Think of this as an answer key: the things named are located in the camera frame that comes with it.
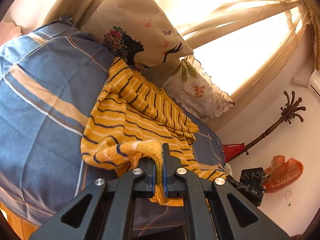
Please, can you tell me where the orange plastic bag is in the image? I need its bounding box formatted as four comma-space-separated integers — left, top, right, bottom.
263, 155, 304, 193

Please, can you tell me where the white air conditioner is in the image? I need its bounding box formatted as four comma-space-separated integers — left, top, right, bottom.
307, 70, 320, 100

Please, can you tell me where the dark wooden coat rack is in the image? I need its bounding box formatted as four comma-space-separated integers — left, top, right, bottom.
232, 91, 306, 160

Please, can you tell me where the beige sheer curtain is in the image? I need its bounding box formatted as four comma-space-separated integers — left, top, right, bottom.
44, 0, 319, 104

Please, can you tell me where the white wall socket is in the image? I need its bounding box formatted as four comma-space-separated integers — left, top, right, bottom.
285, 189, 293, 200

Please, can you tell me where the yellow striped knit sweater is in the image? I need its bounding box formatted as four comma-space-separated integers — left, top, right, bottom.
80, 57, 227, 206

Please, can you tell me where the blue plaid bed sheet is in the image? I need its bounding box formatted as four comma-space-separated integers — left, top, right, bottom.
0, 15, 227, 238

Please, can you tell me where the beige silhouette print pillow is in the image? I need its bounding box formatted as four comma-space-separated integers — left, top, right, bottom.
84, 0, 193, 68

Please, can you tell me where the white leaf print pillow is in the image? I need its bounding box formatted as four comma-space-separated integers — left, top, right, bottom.
163, 55, 235, 122

